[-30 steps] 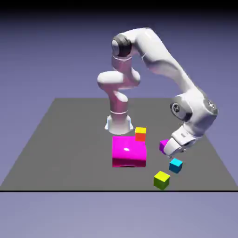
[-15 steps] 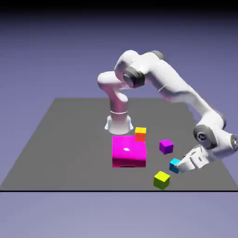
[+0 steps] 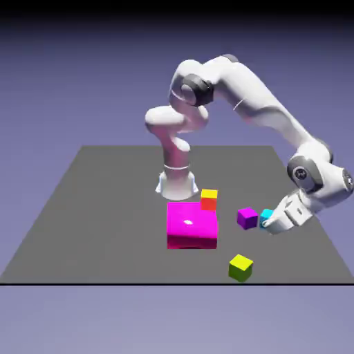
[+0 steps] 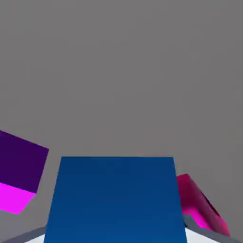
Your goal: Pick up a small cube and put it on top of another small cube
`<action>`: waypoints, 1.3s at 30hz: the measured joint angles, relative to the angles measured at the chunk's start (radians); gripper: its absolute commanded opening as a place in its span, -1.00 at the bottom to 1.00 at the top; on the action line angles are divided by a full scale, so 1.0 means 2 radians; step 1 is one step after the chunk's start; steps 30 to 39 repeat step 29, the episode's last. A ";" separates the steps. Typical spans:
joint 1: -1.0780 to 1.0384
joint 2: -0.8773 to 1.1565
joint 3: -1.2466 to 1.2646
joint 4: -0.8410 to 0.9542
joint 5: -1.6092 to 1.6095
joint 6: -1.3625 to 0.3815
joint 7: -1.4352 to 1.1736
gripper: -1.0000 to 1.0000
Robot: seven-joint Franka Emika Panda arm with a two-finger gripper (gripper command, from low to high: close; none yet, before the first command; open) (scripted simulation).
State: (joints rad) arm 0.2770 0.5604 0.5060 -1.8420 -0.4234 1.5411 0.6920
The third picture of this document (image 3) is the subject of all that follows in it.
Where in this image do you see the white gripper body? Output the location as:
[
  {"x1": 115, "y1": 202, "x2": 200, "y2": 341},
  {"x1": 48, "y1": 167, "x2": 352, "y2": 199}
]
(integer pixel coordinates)
[{"x1": 265, "y1": 195, "x2": 303, "y2": 235}]

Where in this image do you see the small cyan cube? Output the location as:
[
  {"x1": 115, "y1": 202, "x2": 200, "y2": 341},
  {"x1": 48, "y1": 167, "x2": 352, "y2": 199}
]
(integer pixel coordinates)
[{"x1": 259, "y1": 208, "x2": 274, "y2": 230}]

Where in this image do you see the small purple cube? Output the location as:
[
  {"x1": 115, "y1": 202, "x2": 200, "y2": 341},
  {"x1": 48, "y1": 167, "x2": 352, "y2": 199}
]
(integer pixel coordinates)
[{"x1": 236, "y1": 207, "x2": 259, "y2": 231}]

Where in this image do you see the small yellow-green cube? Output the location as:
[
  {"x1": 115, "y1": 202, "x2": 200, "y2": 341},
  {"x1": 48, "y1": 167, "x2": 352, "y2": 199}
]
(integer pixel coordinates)
[{"x1": 228, "y1": 254, "x2": 254, "y2": 283}]

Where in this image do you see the small orange cube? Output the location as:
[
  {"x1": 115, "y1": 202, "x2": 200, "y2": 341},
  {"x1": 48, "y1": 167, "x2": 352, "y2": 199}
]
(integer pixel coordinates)
[{"x1": 200, "y1": 188, "x2": 218, "y2": 212}]

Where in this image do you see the large magenta box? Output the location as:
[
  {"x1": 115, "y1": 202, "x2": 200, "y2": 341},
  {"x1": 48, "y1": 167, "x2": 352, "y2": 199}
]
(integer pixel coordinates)
[{"x1": 167, "y1": 201, "x2": 218, "y2": 250}]

